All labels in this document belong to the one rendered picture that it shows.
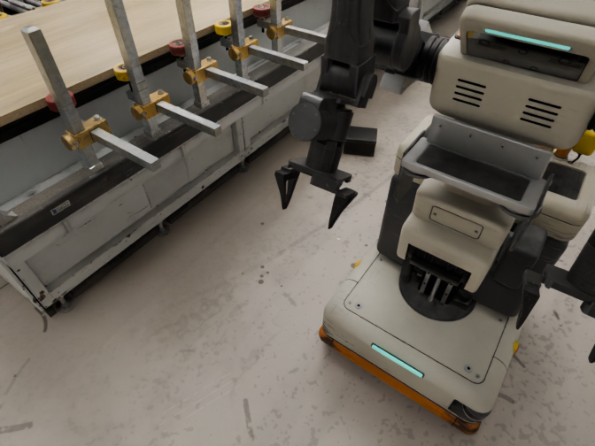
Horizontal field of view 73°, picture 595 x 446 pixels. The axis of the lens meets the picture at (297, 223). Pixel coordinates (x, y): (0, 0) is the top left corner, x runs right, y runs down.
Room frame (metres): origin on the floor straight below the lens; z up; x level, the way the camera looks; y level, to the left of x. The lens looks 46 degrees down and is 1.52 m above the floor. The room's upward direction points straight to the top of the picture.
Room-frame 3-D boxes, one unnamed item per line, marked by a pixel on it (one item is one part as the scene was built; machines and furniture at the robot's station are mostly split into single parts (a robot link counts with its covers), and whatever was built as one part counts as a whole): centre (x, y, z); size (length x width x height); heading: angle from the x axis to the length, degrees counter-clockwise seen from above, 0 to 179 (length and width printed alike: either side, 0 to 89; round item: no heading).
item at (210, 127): (1.23, 0.43, 0.80); 0.43 x 0.03 x 0.04; 55
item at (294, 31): (1.85, 0.00, 0.84); 0.43 x 0.03 x 0.04; 55
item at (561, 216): (0.94, -0.57, 0.59); 0.55 x 0.34 x 0.83; 54
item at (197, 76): (1.47, 0.37, 0.83); 0.14 x 0.06 x 0.05; 145
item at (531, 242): (0.70, -0.47, 0.68); 0.28 x 0.27 x 0.25; 54
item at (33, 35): (1.05, 0.67, 0.91); 0.04 x 0.04 x 0.48; 55
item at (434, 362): (0.87, -0.52, 0.16); 0.67 x 0.64 x 0.25; 144
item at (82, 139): (1.06, 0.66, 0.82); 0.14 x 0.06 x 0.05; 145
